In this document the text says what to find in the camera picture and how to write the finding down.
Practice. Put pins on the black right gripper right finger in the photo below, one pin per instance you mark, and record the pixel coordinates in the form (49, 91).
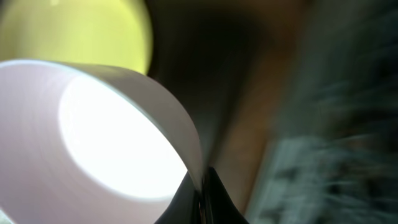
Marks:
(218, 206)

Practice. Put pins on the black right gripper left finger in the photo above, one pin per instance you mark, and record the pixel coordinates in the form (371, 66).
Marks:
(184, 207)

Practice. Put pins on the grey dishwasher rack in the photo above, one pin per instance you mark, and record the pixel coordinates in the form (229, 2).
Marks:
(334, 155)

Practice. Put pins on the brown serving tray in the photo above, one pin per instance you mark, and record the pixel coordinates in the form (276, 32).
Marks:
(205, 53)

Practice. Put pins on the yellow plate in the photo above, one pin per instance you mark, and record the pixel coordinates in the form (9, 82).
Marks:
(100, 32)

